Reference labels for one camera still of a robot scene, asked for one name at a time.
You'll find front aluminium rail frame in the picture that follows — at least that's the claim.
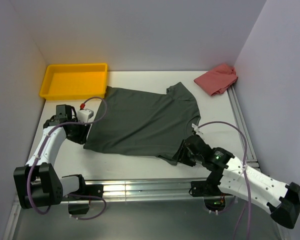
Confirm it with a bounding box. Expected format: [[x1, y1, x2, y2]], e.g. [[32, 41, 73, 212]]
[[2, 176, 291, 240]]

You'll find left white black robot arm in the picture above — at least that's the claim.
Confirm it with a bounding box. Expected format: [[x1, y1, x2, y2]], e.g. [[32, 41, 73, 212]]
[[13, 104, 94, 209]]

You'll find right side aluminium rail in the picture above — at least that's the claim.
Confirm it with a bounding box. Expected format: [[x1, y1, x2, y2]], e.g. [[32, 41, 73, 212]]
[[227, 86, 261, 172]]

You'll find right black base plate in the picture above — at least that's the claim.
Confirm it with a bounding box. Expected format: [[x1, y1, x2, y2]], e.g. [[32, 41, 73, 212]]
[[188, 180, 222, 197]]

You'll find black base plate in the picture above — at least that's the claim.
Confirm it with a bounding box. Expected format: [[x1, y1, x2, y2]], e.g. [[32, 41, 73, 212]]
[[62, 184, 104, 201], [188, 180, 222, 197]]

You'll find folded pink t-shirt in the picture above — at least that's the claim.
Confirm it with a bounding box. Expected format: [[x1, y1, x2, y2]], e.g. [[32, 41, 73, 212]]
[[194, 63, 238, 96]]

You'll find yellow plastic tray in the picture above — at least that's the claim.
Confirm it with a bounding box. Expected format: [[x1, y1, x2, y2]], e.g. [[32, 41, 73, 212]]
[[39, 63, 108, 101]]

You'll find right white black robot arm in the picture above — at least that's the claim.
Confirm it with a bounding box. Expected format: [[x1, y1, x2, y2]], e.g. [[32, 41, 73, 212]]
[[172, 135, 300, 229]]

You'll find dark green t-shirt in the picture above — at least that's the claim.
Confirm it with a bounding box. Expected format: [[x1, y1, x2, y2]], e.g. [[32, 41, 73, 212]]
[[83, 82, 201, 166]]

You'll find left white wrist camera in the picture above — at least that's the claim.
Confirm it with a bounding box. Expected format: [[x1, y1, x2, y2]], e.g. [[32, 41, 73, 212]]
[[76, 108, 94, 123]]

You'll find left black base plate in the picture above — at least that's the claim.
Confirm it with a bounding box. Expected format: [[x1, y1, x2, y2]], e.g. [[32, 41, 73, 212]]
[[62, 184, 104, 201]]

